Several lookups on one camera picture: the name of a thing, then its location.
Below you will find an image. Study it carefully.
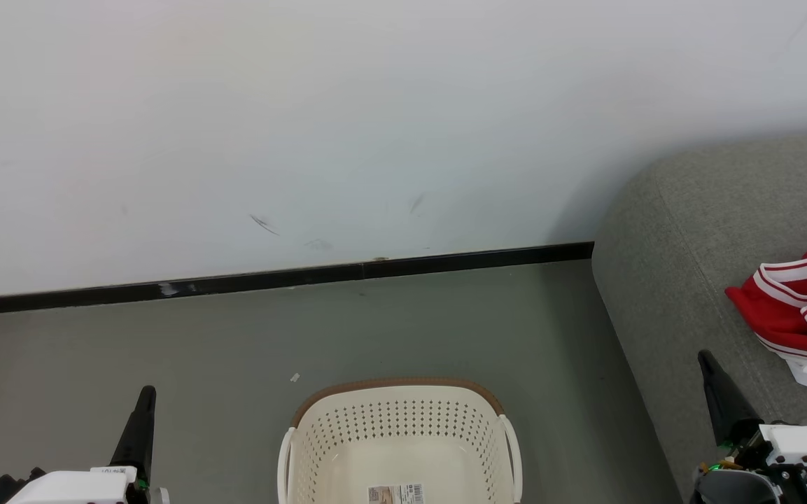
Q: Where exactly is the black wall baseboard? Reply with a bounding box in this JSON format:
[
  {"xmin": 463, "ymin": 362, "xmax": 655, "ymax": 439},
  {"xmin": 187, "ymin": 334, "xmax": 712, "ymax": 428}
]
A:
[{"xmin": 0, "ymin": 241, "xmax": 595, "ymax": 318}]

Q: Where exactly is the grey fabric sofa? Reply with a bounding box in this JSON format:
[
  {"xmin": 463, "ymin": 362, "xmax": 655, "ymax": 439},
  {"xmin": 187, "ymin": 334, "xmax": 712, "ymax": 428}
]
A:
[{"xmin": 591, "ymin": 129, "xmax": 807, "ymax": 504}]

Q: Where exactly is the cream perforated laundry basket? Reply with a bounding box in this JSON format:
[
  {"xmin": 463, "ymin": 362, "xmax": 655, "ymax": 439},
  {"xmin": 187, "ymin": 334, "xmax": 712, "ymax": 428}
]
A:
[{"xmin": 277, "ymin": 378, "xmax": 524, "ymax": 504}]

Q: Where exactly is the barcode label sticker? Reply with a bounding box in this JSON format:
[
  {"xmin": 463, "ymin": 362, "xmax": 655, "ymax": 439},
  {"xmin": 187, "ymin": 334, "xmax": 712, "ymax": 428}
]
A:
[{"xmin": 367, "ymin": 483, "xmax": 426, "ymax": 504}]

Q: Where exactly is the red and white jersey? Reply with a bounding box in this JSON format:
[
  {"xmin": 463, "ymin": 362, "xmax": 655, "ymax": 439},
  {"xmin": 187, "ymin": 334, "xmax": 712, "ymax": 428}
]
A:
[{"xmin": 724, "ymin": 230, "xmax": 807, "ymax": 397}]

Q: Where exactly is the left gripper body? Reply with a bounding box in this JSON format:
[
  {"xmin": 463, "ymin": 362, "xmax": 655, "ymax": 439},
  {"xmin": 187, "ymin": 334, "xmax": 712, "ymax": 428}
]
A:
[{"xmin": 0, "ymin": 465, "xmax": 170, "ymax": 504}]

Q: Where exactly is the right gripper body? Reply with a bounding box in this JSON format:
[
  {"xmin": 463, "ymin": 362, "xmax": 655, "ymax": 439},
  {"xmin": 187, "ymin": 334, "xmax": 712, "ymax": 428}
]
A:
[{"xmin": 689, "ymin": 422, "xmax": 807, "ymax": 504}]

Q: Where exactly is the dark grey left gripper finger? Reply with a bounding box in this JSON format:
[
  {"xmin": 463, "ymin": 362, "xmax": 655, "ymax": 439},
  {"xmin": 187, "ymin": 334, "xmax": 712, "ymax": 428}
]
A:
[{"xmin": 109, "ymin": 384, "xmax": 157, "ymax": 484}]

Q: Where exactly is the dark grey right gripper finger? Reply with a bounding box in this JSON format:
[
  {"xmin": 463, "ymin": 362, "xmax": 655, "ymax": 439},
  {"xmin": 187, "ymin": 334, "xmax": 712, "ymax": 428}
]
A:
[{"xmin": 697, "ymin": 349, "xmax": 762, "ymax": 446}]

